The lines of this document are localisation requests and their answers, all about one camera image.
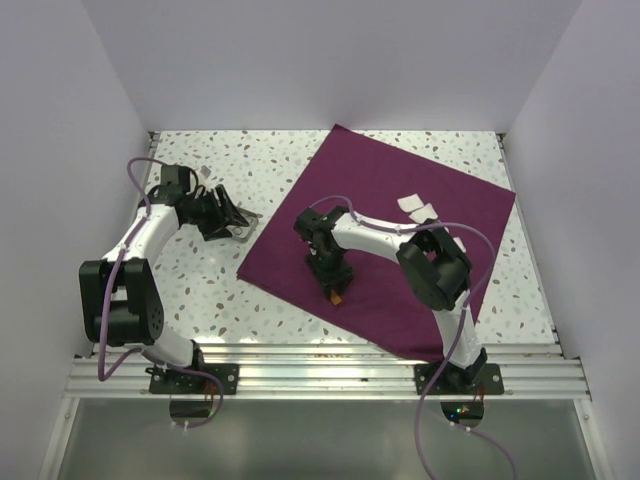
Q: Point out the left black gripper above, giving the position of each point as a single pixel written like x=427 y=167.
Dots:
x=222 y=215

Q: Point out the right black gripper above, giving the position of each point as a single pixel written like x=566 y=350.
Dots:
x=343 y=276

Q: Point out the white gauze pad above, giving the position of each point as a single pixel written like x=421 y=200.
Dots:
x=460 y=244
x=410 y=203
x=424 y=213

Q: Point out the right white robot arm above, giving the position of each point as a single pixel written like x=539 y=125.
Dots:
x=435 y=267

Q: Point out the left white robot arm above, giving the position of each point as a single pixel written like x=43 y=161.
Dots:
x=121 y=304

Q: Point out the metal instrument tray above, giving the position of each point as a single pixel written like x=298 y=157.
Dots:
x=242 y=233

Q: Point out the purple cloth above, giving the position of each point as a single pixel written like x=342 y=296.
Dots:
x=378 y=305

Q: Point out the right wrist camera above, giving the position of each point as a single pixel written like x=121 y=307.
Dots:
x=310 y=222

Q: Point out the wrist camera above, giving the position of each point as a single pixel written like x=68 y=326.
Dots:
x=178 y=180
x=310 y=222

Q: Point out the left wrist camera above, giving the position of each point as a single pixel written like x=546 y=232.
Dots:
x=178 y=180

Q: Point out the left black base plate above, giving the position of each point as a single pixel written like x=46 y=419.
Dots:
x=223 y=376

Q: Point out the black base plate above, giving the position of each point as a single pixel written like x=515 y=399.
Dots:
x=223 y=376
x=487 y=380

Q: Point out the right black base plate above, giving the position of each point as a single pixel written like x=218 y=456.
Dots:
x=487 y=380

